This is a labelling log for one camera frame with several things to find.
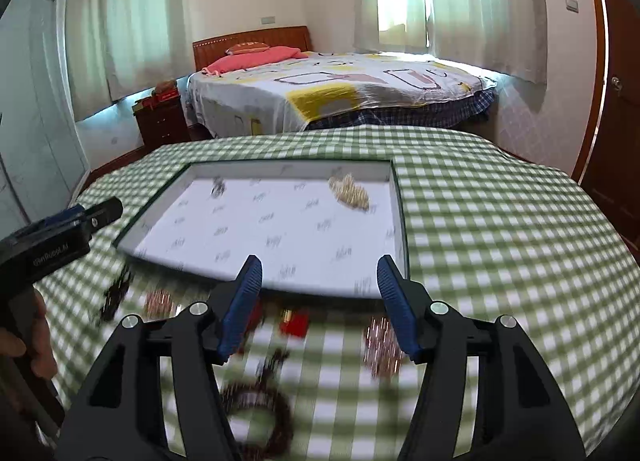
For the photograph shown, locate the rhinestone leaf brooch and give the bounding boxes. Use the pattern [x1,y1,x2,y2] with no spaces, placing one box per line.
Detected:
[144,289,175,317]

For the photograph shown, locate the white yellow patterned bed cover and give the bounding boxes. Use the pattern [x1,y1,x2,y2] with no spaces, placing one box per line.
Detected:
[187,51,498,139]

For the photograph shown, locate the green checked tablecloth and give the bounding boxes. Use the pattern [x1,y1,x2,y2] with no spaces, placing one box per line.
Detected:
[30,125,640,461]

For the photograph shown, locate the grey wardrobe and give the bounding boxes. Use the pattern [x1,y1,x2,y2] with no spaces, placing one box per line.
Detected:
[0,0,88,222]

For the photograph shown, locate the person's left hand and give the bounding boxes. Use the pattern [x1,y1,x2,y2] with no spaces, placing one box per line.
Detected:
[0,288,60,382]

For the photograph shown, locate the white sheer curtain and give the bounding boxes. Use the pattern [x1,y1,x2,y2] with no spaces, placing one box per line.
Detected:
[352,0,548,84]
[65,0,193,102]

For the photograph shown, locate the dark wooden nightstand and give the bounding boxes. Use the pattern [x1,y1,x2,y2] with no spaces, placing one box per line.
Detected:
[132,98,191,154]

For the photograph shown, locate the green tray with white lining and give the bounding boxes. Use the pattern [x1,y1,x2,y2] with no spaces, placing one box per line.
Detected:
[111,158,412,301]

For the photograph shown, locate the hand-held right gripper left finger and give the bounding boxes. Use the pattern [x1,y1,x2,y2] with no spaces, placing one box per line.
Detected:
[55,254,263,461]

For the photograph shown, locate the rose gold pearl brooch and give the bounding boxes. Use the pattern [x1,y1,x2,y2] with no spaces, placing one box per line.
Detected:
[362,316,403,379]

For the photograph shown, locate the dark wooden bead bracelet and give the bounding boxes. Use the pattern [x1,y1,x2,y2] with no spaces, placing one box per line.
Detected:
[217,348,293,459]

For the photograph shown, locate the patterned pillow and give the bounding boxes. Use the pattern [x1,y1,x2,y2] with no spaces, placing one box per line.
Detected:
[225,41,271,56]

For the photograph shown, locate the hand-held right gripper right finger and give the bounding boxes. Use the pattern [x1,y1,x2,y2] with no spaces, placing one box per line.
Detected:
[376,254,588,461]

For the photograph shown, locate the wooden bed headboard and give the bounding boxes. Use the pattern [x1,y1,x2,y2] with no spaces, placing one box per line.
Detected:
[192,26,313,72]

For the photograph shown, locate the black hair accessory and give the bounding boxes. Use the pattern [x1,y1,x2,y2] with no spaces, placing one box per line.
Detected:
[100,263,135,324]

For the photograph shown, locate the pearl bracelet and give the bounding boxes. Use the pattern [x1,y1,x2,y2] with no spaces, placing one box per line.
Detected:
[327,172,373,214]

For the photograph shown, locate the pink blanket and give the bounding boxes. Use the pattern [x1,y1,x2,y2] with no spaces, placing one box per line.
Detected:
[202,45,308,76]

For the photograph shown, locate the brown wooden door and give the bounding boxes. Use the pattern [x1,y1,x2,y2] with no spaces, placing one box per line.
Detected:
[575,0,640,252]

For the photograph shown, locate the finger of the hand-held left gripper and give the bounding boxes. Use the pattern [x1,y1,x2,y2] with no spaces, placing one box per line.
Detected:
[80,196,124,234]
[37,206,86,229]

